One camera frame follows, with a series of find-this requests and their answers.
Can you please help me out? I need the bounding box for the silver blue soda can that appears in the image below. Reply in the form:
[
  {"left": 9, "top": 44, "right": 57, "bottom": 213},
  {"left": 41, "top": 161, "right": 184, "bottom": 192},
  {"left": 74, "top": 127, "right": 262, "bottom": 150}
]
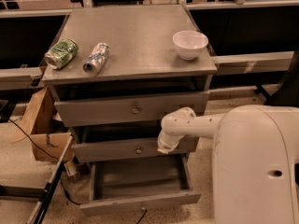
[{"left": 83, "top": 43, "right": 110, "bottom": 76}]

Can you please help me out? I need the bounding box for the small bottle on floor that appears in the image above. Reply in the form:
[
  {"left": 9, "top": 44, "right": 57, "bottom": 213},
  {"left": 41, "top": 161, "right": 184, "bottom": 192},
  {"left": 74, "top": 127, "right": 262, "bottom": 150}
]
[{"left": 64, "top": 161, "right": 80, "bottom": 181}]

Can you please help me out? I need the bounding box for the grey metal floor rail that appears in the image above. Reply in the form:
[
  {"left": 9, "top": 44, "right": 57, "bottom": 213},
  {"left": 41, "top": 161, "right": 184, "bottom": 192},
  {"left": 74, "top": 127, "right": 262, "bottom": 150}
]
[{"left": 0, "top": 136, "right": 73, "bottom": 224}]

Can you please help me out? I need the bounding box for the grey wooden drawer cabinet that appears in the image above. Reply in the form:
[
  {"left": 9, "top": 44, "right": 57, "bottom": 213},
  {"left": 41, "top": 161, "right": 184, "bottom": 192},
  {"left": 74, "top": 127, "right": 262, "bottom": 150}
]
[{"left": 41, "top": 4, "right": 218, "bottom": 161}]

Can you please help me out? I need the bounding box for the white ceramic bowl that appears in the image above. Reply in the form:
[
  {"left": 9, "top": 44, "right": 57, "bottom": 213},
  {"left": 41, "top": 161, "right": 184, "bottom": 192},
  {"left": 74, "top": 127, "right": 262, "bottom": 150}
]
[{"left": 172, "top": 30, "right": 208, "bottom": 60}]

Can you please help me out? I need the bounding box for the grey drawer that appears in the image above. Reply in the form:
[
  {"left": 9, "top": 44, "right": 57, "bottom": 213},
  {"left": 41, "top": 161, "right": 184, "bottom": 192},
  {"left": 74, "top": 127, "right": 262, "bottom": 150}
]
[
  {"left": 71, "top": 121, "right": 200, "bottom": 164},
  {"left": 54, "top": 91, "right": 209, "bottom": 127},
  {"left": 80, "top": 154, "right": 201, "bottom": 216}
]

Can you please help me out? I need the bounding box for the grey top drawer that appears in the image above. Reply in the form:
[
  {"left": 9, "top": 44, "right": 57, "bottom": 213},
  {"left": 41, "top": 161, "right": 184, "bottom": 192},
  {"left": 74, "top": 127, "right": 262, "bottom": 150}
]
[{"left": 54, "top": 91, "right": 209, "bottom": 127}]

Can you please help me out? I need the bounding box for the black office chair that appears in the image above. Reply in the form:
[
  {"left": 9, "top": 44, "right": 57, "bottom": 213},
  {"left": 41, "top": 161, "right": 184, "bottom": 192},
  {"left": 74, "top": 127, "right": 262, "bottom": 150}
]
[{"left": 263, "top": 48, "right": 299, "bottom": 107}]

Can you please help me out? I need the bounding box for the grey bottom drawer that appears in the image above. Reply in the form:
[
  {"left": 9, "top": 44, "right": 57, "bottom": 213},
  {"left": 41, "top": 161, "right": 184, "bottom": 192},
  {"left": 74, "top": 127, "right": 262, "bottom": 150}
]
[{"left": 80, "top": 154, "right": 201, "bottom": 216}]

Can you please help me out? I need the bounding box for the black floor cable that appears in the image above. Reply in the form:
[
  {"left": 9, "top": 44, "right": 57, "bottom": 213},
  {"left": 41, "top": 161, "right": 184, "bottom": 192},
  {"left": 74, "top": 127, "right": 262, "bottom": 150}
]
[{"left": 7, "top": 118, "right": 82, "bottom": 206}]

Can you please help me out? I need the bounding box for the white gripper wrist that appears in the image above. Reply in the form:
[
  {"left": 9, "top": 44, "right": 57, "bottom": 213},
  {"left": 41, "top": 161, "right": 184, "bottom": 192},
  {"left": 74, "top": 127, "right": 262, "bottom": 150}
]
[{"left": 157, "top": 131, "right": 183, "bottom": 154}]

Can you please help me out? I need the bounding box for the green crushed soda can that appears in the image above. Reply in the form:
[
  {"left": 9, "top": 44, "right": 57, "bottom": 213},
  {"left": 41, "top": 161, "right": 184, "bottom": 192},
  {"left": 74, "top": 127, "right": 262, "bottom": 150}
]
[{"left": 44, "top": 39, "right": 78, "bottom": 70}]

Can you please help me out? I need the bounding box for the brown cardboard box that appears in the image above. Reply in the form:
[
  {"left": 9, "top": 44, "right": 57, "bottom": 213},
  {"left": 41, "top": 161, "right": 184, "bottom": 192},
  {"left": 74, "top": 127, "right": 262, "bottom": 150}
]
[{"left": 10, "top": 88, "right": 71, "bottom": 161}]

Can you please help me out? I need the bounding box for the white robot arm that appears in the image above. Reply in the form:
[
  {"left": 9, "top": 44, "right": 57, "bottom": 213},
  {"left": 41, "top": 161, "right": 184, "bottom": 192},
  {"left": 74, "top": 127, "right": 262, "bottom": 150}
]
[{"left": 158, "top": 105, "right": 299, "bottom": 224}]

